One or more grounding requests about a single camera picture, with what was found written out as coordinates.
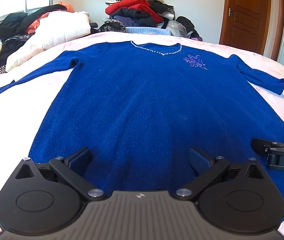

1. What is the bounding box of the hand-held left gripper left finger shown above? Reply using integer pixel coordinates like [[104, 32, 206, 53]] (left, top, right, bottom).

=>
[[14, 147, 106, 202]]

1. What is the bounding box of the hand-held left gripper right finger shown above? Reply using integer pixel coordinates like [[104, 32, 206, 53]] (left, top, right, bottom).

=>
[[176, 147, 267, 202]]

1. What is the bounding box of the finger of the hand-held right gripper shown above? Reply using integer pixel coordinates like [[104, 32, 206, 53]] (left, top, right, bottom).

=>
[[251, 138, 284, 154]]

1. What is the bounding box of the blue knit sweater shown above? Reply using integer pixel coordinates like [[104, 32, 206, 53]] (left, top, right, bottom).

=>
[[0, 41, 284, 224]]

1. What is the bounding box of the pile of dark clothes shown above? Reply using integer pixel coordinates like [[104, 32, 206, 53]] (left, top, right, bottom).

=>
[[99, 0, 200, 42]]

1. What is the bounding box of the pink bed blanket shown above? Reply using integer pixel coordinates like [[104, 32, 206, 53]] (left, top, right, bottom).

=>
[[0, 31, 284, 240]]

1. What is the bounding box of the brown wooden door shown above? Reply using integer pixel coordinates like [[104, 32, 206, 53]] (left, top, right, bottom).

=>
[[218, 0, 284, 62], [219, 0, 272, 53]]

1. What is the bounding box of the clear plastic bag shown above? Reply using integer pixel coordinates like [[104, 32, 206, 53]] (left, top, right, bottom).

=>
[[166, 20, 189, 38]]

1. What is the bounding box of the white quilted jacket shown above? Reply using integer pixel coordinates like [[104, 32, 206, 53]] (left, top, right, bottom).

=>
[[5, 10, 91, 72]]

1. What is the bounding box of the dark mottled cloth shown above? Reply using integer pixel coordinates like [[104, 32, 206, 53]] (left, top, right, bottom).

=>
[[99, 21, 127, 33]]

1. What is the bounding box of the dark patterned cloth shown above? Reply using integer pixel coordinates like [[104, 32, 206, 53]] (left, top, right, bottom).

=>
[[0, 34, 33, 68]]

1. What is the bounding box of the black bag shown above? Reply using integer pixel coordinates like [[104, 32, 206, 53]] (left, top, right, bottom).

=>
[[176, 16, 200, 39]]

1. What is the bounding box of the light blue knitted cloth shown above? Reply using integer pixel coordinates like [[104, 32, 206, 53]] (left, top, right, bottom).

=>
[[125, 26, 172, 36]]

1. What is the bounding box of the orange garment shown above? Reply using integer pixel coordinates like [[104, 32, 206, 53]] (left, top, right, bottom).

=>
[[27, 1, 75, 34]]

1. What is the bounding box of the red sweater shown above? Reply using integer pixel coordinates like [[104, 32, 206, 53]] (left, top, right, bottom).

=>
[[105, 0, 164, 23]]

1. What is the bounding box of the window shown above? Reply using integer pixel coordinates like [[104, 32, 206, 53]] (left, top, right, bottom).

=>
[[0, 0, 51, 25]]

